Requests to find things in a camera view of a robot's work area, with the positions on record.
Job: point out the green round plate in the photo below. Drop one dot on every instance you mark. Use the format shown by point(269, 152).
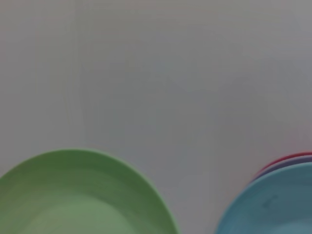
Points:
point(80, 200)

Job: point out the purple round plate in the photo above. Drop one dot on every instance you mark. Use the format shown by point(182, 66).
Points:
point(293, 162)

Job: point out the red round plate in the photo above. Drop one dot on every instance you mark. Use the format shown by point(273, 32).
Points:
point(300, 154)

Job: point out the light blue round plate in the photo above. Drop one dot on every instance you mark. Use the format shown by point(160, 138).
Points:
point(275, 207)

